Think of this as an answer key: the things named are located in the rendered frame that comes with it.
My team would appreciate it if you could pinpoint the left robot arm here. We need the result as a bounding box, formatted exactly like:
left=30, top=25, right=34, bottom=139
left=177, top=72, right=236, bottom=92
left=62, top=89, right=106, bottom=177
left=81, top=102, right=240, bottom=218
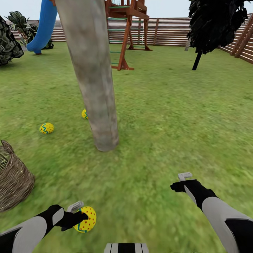
left=0, top=201, right=89, bottom=253

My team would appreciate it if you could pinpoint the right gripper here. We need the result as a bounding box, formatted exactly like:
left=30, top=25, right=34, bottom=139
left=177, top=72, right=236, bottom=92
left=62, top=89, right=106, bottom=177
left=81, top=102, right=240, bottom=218
left=170, top=181, right=185, bottom=193

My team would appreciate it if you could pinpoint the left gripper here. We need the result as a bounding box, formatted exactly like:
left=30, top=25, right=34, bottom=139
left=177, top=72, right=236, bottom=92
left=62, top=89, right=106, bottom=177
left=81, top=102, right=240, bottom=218
left=61, top=211, right=89, bottom=232

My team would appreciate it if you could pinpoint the easter egg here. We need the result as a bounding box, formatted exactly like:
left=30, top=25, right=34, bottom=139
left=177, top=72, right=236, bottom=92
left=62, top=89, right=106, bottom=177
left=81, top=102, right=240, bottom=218
left=82, top=110, right=88, bottom=119
left=39, top=123, right=54, bottom=134
left=74, top=206, right=97, bottom=233

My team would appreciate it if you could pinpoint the wicker basket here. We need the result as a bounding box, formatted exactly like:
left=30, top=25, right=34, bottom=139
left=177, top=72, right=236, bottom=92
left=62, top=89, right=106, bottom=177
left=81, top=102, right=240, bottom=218
left=0, top=140, right=35, bottom=213

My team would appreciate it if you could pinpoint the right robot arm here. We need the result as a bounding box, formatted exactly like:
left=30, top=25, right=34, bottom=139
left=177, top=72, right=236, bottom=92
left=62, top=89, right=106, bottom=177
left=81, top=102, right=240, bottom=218
left=170, top=172, right=253, bottom=253

